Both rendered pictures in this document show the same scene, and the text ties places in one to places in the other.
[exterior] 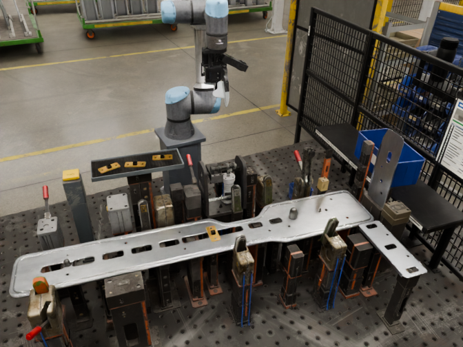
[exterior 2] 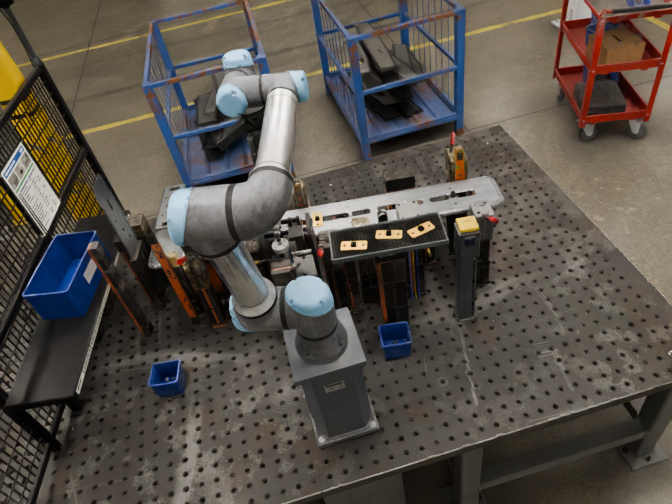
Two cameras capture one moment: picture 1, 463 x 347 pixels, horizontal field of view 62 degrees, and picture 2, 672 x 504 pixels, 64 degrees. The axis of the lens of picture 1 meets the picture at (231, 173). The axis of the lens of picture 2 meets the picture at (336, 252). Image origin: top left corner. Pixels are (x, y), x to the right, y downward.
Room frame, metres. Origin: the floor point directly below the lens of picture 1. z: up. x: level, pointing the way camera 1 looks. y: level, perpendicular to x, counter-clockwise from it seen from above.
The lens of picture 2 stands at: (2.58, 0.70, 2.33)
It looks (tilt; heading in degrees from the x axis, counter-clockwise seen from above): 44 degrees down; 202
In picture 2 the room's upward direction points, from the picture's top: 12 degrees counter-clockwise
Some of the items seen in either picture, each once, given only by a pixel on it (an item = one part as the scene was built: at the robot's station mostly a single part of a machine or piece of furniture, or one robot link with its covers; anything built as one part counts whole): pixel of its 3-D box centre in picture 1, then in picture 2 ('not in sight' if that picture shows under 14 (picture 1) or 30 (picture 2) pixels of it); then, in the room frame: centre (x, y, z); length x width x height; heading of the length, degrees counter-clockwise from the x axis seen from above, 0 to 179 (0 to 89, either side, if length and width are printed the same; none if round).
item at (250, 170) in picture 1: (247, 207); (266, 285); (1.39, -0.08, 0.91); 0.07 x 0.05 x 0.42; 19
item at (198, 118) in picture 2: not in sight; (220, 97); (-0.80, -1.34, 0.47); 1.20 x 0.80 x 0.95; 26
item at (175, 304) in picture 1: (162, 273); not in sight; (1.05, 0.26, 0.84); 0.13 x 0.11 x 0.29; 19
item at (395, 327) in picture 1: (399, 297); not in sight; (0.96, -0.65, 0.84); 0.11 x 0.06 x 0.29; 19
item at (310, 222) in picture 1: (208, 237); (322, 218); (1.10, 0.08, 1.00); 1.38 x 0.22 x 0.02; 109
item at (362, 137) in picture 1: (386, 156); (69, 274); (1.57, -0.73, 1.09); 0.30 x 0.17 x 0.13; 14
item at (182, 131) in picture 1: (178, 124); (319, 332); (1.74, 0.27, 1.15); 0.15 x 0.15 x 0.10
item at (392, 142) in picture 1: (384, 169); (117, 217); (1.35, -0.63, 1.17); 0.12 x 0.01 x 0.34; 19
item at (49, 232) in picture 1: (58, 259); (479, 244); (1.08, 0.68, 0.88); 0.11 x 0.10 x 0.36; 19
